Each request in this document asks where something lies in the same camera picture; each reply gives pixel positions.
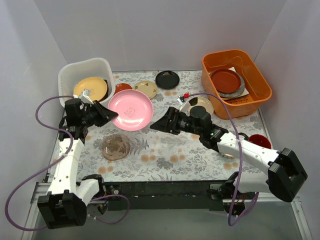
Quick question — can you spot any cream plate black patch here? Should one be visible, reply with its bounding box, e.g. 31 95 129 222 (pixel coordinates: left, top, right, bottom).
187 96 214 116

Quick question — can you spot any pink round plate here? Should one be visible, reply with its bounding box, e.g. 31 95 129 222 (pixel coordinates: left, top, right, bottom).
108 89 154 132

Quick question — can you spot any large yellow round plate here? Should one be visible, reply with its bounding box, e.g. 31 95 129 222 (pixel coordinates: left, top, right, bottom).
73 77 108 102

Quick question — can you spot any cream plate with flowers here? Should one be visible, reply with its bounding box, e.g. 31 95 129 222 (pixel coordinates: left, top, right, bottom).
133 80 158 99

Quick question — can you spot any black round plate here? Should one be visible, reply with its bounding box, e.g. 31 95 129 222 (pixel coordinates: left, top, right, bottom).
155 70 180 90

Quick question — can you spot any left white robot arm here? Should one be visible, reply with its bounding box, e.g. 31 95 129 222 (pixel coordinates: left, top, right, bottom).
37 98 118 229

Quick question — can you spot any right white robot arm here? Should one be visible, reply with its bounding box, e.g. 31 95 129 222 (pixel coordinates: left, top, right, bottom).
150 106 308 203

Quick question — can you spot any grey plate in orange bin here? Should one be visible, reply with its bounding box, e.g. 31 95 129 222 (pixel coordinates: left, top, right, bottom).
210 69 245 98

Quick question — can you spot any red plate in orange bin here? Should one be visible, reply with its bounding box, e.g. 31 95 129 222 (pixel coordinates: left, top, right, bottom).
210 69 241 94

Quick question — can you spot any white plastic bin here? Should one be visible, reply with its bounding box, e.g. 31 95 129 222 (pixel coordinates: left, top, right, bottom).
57 57 116 107

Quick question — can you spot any orange plastic bin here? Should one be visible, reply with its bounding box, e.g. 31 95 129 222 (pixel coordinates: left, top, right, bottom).
201 49 272 120

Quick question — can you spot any square board in orange bin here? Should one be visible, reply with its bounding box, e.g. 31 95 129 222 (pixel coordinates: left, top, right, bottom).
219 67 249 103

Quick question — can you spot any brown glass bowl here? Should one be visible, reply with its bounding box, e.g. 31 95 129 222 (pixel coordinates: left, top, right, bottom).
102 133 131 161

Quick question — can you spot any small red plate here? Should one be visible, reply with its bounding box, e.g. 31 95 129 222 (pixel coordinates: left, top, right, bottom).
114 83 132 94

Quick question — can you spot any floral table mat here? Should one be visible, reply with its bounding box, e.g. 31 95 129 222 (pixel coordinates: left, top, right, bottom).
76 70 267 182

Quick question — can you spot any red and black mug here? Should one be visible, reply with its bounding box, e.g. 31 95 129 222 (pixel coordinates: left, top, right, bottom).
239 132 272 149

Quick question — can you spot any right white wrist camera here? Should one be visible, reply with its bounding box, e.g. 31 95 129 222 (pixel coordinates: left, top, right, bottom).
177 96 191 114

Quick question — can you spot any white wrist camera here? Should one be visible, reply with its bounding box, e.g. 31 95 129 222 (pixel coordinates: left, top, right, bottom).
73 88 93 105
177 96 191 114

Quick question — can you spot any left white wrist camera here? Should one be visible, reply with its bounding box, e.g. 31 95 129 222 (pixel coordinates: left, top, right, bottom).
73 88 93 105

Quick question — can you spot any black metal base rail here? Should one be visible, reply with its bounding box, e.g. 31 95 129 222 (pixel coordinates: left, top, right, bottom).
31 179 301 212

